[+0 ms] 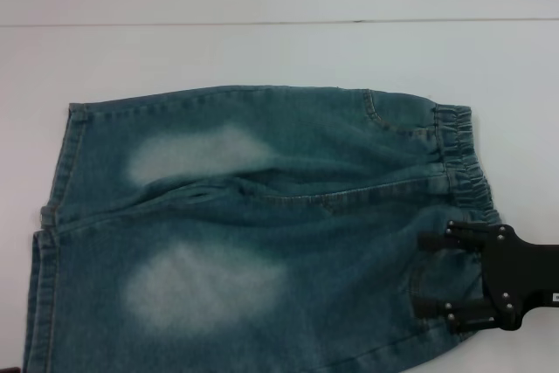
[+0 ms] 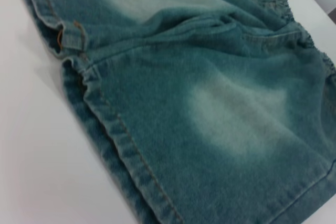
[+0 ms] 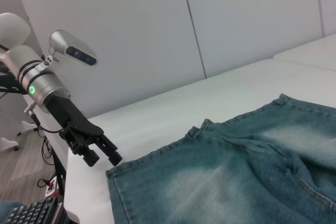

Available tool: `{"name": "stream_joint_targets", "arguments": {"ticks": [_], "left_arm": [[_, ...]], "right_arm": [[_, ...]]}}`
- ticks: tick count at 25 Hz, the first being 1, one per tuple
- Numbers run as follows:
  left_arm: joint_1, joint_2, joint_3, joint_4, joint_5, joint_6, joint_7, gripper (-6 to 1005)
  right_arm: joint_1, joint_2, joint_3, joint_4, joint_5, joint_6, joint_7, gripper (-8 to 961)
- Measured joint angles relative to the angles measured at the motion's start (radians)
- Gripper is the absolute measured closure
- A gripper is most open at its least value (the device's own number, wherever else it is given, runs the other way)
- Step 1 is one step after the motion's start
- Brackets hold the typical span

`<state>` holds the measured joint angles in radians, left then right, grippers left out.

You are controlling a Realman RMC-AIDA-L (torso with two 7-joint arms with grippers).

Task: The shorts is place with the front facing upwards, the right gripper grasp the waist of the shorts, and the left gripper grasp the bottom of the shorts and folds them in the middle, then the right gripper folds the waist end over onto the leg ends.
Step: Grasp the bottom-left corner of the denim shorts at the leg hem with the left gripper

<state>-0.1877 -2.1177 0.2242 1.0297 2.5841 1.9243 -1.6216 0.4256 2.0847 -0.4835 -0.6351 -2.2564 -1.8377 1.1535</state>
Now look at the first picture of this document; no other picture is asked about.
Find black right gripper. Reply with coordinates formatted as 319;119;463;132
411;221;559;335

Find blue washed denim shorts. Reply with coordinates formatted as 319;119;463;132
22;84;503;373

